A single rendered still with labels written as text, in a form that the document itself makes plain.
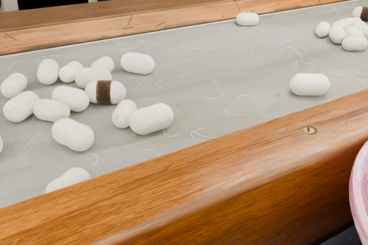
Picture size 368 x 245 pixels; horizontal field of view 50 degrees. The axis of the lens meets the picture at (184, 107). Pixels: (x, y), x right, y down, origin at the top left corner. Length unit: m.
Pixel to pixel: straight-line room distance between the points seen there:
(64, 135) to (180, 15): 0.35
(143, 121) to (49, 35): 0.26
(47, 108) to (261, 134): 0.17
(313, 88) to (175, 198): 0.22
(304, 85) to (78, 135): 0.22
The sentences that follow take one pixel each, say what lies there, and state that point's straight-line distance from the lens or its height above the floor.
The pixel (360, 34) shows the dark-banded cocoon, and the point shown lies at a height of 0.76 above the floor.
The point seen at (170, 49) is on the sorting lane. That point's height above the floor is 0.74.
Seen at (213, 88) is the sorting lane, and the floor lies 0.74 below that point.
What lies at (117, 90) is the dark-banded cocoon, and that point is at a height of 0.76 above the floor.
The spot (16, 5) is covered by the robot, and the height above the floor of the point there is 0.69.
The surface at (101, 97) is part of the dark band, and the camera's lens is 0.36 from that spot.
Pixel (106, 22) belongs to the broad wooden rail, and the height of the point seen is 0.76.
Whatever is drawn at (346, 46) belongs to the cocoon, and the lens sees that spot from 0.55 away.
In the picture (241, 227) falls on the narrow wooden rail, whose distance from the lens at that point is 0.26.
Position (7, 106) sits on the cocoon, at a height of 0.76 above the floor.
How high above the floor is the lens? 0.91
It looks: 28 degrees down
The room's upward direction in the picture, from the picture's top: 1 degrees clockwise
